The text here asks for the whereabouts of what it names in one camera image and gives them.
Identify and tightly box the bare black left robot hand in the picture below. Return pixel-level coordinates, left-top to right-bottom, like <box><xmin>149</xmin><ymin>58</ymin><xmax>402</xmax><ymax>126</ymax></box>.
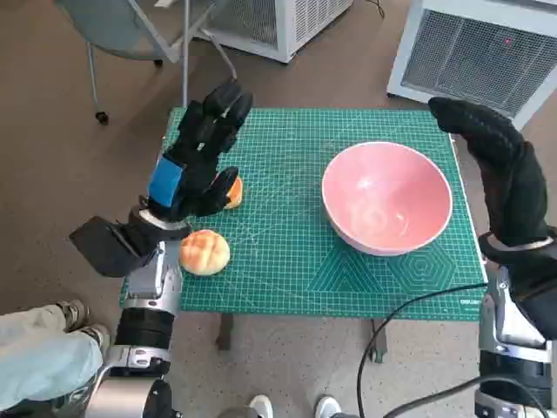
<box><xmin>145</xmin><ymin>79</ymin><xmax>255</xmax><ymax>222</ymax></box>

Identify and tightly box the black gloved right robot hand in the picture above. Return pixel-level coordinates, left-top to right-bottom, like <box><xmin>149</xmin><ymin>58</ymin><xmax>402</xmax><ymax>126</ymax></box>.
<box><xmin>428</xmin><ymin>96</ymin><xmax>550</xmax><ymax>247</ymax></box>

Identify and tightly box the rectangular toy bread loaf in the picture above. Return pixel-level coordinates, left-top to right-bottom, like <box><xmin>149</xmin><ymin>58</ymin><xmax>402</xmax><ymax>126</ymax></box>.
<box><xmin>224</xmin><ymin>174</ymin><xmax>245</xmax><ymax>211</ymax></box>

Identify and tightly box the round toy bread bun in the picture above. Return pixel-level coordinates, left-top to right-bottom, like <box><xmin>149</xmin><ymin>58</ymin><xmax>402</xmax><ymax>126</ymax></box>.
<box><xmin>179</xmin><ymin>229</ymin><xmax>231</xmax><ymax>276</ymax></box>

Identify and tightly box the pink bowl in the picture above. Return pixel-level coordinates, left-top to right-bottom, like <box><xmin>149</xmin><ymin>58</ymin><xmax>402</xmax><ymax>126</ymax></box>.
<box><xmin>321</xmin><ymin>141</ymin><xmax>453</xmax><ymax>257</ymax></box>

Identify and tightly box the thin grey metal pole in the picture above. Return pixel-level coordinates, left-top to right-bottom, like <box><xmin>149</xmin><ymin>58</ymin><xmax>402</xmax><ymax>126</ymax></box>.
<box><xmin>180</xmin><ymin>0</ymin><xmax>192</xmax><ymax>108</ymax></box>

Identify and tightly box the large white vented cabinet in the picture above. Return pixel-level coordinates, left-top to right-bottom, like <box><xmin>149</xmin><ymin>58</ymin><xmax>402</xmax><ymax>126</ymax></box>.
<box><xmin>386</xmin><ymin>0</ymin><xmax>557</xmax><ymax>131</ymax></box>

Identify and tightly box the grey office chair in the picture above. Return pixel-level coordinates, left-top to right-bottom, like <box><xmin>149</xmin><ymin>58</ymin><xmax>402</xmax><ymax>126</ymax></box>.
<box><xmin>54</xmin><ymin>0</ymin><xmax>240</xmax><ymax>125</ymax></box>

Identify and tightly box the green cutting mat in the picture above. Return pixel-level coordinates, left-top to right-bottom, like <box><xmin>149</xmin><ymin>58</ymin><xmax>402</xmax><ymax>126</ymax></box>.
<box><xmin>158</xmin><ymin>107</ymin><xmax>488</xmax><ymax>322</ymax></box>

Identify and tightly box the dark metal table leg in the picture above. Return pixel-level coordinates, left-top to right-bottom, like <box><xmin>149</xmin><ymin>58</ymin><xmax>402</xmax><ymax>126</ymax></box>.
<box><xmin>216</xmin><ymin>313</ymin><xmax>234</xmax><ymax>352</ymax></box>
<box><xmin>368</xmin><ymin>320</ymin><xmax>389</xmax><ymax>363</ymax></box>

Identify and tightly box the person's grey shoe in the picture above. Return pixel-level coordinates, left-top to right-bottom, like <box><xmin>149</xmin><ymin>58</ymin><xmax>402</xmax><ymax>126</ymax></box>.
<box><xmin>69</xmin><ymin>324</ymin><xmax>112</xmax><ymax>349</ymax></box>
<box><xmin>56</xmin><ymin>299</ymin><xmax>91</xmax><ymax>332</ymax></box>

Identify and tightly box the person's leg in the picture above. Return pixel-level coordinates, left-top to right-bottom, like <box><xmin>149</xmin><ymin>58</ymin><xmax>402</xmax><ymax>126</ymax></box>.
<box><xmin>0</xmin><ymin>304</ymin><xmax>105</xmax><ymax>404</ymax></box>

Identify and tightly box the white shoe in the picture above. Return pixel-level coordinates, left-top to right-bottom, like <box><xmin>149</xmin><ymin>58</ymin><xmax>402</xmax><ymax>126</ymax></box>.
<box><xmin>248</xmin><ymin>394</ymin><xmax>275</xmax><ymax>418</ymax></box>
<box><xmin>315</xmin><ymin>394</ymin><xmax>343</xmax><ymax>418</ymax></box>

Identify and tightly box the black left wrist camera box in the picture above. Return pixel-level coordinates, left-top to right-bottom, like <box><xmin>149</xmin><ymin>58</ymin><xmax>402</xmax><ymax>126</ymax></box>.
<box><xmin>68</xmin><ymin>216</ymin><xmax>158</xmax><ymax>279</ymax></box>

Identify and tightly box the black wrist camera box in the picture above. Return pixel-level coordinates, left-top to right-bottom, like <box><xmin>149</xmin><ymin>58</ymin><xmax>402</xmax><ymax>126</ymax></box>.
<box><xmin>517</xmin><ymin>287</ymin><xmax>557</xmax><ymax>349</ymax></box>
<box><xmin>68</xmin><ymin>216</ymin><xmax>158</xmax><ymax>279</ymax></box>

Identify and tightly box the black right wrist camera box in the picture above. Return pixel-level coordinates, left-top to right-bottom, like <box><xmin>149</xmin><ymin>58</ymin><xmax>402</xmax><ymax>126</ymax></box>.
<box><xmin>517</xmin><ymin>287</ymin><xmax>557</xmax><ymax>349</ymax></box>

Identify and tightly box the long black robot cable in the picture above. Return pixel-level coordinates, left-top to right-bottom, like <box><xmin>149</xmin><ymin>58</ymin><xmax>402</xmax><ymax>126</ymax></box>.
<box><xmin>355</xmin><ymin>281</ymin><xmax>488</xmax><ymax>418</ymax></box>

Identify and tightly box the looped black robot cable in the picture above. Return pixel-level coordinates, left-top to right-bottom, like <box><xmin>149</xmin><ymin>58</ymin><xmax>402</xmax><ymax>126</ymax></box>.
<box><xmin>378</xmin><ymin>377</ymin><xmax>549</xmax><ymax>418</ymax></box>

